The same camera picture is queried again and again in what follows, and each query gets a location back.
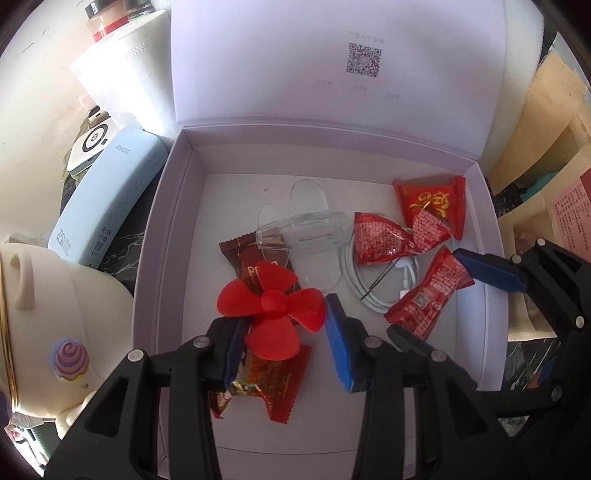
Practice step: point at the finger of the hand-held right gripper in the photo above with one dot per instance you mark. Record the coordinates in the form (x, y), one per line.
(489, 272)
(408, 339)

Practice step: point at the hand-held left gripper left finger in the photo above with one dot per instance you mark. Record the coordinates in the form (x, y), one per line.
(235, 355)

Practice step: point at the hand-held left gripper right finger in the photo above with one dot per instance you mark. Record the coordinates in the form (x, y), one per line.
(344, 350)

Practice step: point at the red brick-print candy packet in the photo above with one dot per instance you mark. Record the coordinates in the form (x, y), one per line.
(383, 237)
(425, 297)

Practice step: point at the red gold-print candy packet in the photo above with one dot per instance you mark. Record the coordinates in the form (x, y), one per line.
(277, 383)
(429, 198)

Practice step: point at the dark chocolate candy packet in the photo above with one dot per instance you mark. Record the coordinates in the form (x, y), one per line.
(240, 256)

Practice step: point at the clear acrylic stand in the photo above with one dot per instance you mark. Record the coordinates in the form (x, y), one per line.
(318, 226)

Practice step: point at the white gift box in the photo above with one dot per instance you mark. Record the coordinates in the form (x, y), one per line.
(323, 92)

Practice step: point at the red label snack pouch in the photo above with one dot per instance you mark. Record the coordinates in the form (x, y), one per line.
(570, 207)

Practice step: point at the kraft paper bag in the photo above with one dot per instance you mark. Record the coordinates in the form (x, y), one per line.
(549, 120)

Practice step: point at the white cartoon dog kettle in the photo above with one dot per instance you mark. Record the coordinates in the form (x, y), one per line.
(55, 314)

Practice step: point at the light blue power bank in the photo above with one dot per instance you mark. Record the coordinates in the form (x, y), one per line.
(111, 194)

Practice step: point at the white foam sheet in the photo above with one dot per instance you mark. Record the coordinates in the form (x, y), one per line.
(521, 69)

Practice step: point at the small white device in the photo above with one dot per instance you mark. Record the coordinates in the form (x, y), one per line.
(87, 147)

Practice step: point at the white paper roll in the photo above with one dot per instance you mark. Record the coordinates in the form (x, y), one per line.
(129, 69)

